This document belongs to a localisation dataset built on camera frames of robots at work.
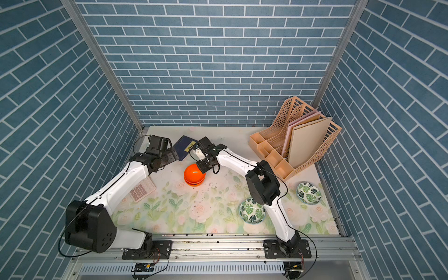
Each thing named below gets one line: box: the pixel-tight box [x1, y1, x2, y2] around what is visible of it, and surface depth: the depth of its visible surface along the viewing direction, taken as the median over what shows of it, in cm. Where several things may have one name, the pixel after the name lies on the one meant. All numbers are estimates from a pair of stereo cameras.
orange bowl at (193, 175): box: [184, 163, 206, 187], surface depth 91 cm
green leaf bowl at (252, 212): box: [239, 197, 266, 225], surface depth 84 cm
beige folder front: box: [288, 116, 333, 169], surface depth 91 cm
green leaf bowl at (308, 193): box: [296, 181, 322, 205], surface depth 91 cm
